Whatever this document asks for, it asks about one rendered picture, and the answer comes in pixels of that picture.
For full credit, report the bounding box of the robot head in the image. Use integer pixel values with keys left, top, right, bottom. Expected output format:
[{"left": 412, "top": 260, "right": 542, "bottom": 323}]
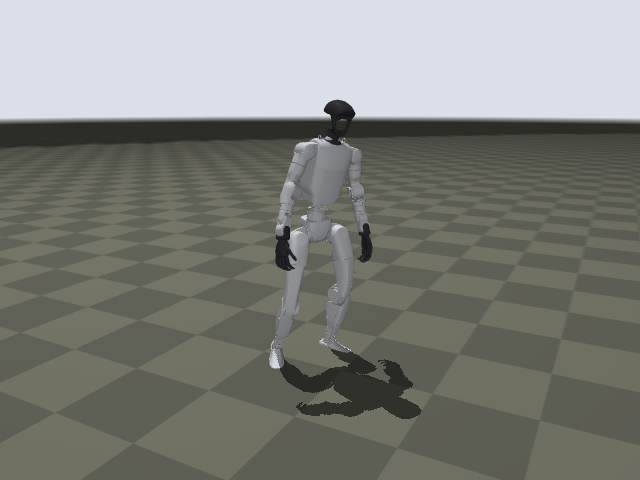
[{"left": 319, "top": 100, "right": 355, "bottom": 145}]

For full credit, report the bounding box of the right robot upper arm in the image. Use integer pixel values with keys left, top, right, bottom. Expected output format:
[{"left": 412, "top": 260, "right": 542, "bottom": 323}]
[{"left": 283, "top": 142, "right": 318, "bottom": 199}]

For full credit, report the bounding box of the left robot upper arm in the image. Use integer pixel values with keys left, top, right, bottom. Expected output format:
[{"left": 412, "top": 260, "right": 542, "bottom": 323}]
[{"left": 347, "top": 147, "right": 364, "bottom": 199}]

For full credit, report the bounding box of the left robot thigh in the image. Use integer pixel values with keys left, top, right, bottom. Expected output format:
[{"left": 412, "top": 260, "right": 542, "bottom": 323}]
[{"left": 325, "top": 223, "right": 354, "bottom": 304}]

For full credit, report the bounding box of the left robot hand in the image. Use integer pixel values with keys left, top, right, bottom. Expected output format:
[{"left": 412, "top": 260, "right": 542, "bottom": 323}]
[{"left": 357, "top": 223, "right": 373, "bottom": 263}]

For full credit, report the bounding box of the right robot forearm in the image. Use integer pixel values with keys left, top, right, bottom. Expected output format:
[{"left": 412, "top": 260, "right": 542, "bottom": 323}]
[{"left": 275, "top": 182, "right": 295, "bottom": 236}]

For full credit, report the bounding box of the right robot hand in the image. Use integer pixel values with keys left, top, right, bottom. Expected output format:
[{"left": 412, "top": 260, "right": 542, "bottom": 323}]
[{"left": 275, "top": 226, "right": 297, "bottom": 271}]

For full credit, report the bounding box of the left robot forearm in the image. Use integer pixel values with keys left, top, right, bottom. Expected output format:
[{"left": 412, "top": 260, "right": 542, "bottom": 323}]
[{"left": 352, "top": 186, "right": 370, "bottom": 233}]

